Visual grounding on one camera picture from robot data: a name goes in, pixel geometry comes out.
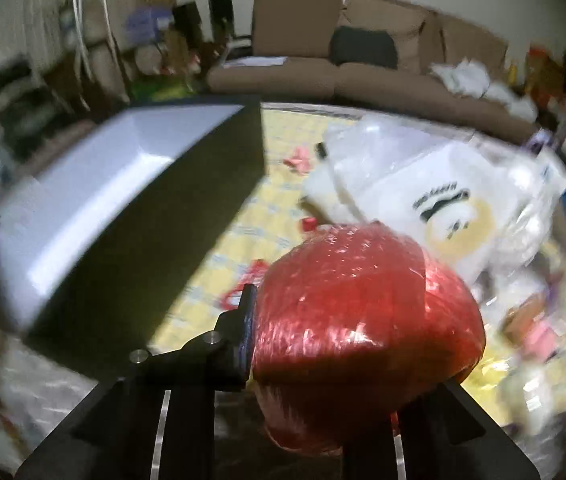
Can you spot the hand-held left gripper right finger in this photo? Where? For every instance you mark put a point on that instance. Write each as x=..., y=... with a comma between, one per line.
x=438, y=435

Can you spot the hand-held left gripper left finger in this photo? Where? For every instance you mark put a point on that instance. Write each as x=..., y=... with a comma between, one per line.
x=249, y=320

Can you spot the red twine ball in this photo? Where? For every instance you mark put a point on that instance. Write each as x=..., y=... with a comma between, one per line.
x=363, y=320

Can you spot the black cardboard box white inside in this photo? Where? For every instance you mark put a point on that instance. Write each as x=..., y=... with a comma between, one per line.
x=113, y=170

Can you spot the white plastic bag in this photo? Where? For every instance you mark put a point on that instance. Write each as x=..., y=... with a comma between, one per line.
x=413, y=180

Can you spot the yellow checked tablecloth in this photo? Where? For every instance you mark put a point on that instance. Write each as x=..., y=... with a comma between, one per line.
x=283, y=190

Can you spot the pink flower hair clip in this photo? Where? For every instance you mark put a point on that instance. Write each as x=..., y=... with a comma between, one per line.
x=299, y=159

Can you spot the black marker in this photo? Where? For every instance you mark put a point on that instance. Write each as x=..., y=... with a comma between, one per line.
x=321, y=151

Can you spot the green bag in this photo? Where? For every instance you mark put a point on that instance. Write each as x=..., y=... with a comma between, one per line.
x=163, y=90

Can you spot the brown sofa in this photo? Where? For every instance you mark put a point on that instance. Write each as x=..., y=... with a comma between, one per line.
x=288, y=75

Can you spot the white paper sheets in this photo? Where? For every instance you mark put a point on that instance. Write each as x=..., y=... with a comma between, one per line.
x=253, y=61

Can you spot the black cushion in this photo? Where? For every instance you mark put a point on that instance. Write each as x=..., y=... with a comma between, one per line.
x=363, y=47

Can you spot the black speaker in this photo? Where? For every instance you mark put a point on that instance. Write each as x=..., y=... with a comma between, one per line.
x=187, y=16
x=222, y=12

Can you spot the stack of blue boxes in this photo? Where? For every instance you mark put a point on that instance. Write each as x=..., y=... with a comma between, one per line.
x=147, y=24

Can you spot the white clothes heap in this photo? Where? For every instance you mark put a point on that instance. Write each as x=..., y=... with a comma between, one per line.
x=468, y=80

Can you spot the white curtain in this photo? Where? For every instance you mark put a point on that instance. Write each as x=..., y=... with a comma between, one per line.
x=43, y=15

